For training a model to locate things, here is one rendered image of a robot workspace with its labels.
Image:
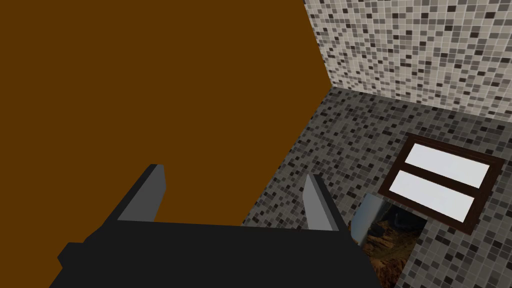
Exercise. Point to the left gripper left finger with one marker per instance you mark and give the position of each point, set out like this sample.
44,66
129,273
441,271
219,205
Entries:
142,200

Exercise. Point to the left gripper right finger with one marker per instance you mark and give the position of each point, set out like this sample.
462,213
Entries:
320,208

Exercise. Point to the dark framed window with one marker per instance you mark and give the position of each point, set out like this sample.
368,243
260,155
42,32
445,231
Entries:
440,182

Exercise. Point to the landscape picture on wall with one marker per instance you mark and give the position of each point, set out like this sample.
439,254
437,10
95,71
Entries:
386,240

